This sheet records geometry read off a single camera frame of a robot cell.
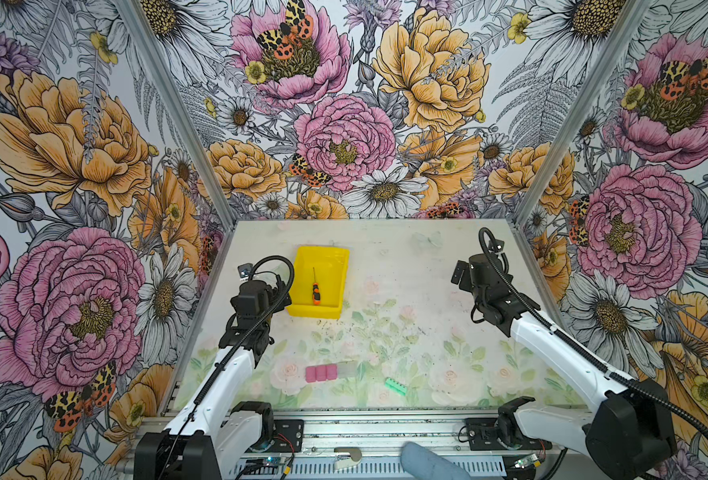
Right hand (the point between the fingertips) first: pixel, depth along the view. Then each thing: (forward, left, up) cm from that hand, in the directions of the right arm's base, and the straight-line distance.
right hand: (474, 277), depth 84 cm
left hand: (-2, +58, -4) cm, 58 cm away
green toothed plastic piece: (-23, +23, -16) cm, 36 cm away
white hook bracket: (-39, +36, -15) cm, 55 cm away
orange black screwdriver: (+6, +46, -15) cm, 49 cm away
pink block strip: (-19, +44, -16) cm, 50 cm away
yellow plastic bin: (+15, +42, -15) cm, 47 cm away
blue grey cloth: (-41, +19, -15) cm, 47 cm away
